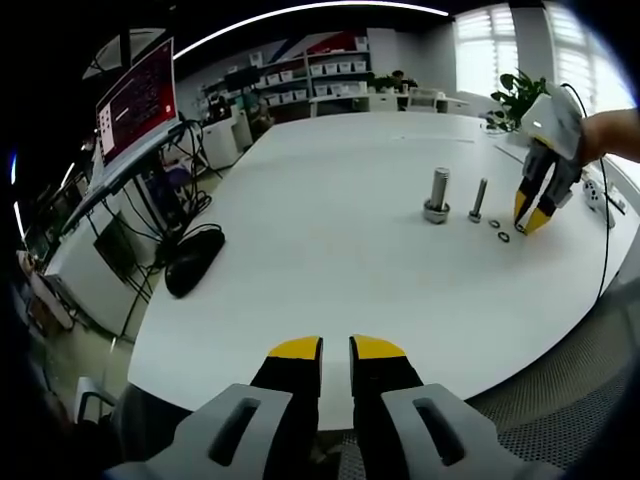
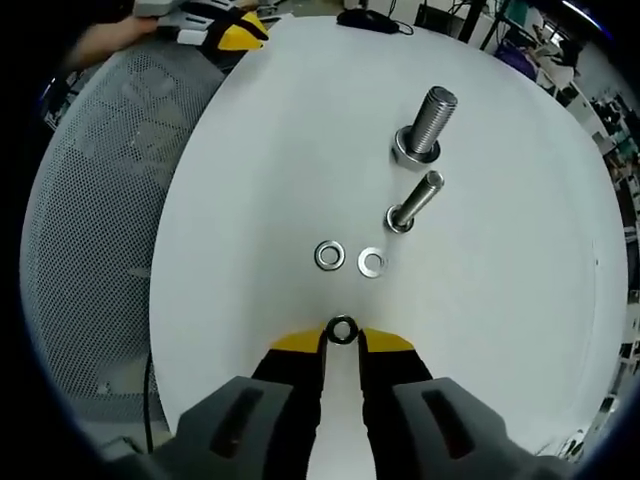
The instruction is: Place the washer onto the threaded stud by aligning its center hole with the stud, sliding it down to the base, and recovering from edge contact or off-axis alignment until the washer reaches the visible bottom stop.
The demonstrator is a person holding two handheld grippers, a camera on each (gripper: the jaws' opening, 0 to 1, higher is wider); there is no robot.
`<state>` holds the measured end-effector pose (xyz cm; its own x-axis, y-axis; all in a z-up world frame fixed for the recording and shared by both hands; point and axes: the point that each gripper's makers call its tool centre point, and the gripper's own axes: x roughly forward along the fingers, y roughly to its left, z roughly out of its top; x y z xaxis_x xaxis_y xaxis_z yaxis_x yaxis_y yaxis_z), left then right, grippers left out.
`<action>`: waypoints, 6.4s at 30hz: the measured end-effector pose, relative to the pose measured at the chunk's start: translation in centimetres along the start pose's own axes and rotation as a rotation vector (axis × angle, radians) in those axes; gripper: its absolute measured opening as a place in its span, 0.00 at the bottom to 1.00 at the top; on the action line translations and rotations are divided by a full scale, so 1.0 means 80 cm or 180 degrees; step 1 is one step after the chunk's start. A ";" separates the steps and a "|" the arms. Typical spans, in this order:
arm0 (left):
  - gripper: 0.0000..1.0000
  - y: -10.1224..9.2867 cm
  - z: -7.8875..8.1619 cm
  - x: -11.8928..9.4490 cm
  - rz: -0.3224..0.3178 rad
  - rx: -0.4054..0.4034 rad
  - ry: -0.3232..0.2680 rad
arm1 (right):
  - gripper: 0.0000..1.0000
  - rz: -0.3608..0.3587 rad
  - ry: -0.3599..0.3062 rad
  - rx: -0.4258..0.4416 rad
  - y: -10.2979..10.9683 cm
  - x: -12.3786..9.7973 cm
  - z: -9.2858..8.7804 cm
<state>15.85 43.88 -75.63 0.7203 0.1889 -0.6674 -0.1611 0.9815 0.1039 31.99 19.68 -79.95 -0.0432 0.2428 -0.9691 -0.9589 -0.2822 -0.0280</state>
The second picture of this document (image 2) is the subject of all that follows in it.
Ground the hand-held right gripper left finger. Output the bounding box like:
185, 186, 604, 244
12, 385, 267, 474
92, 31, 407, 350
107, 322, 331, 480

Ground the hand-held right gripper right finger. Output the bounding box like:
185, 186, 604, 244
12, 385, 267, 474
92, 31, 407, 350
355, 327, 576, 480

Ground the black nut ring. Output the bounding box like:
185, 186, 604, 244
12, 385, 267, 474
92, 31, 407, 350
323, 313, 359, 347

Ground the small steel threaded stud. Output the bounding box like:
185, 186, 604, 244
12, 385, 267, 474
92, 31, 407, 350
383, 170, 446, 235

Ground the large steel threaded stud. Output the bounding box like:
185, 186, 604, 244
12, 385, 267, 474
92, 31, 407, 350
390, 85, 459, 173

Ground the black computer mouse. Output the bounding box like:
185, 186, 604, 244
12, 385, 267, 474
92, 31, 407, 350
335, 8, 415, 36

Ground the grey mesh chair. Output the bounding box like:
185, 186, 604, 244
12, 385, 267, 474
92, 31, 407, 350
19, 47, 229, 444

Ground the purple cloth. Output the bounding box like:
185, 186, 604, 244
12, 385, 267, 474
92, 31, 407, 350
499, 38, 540, 81

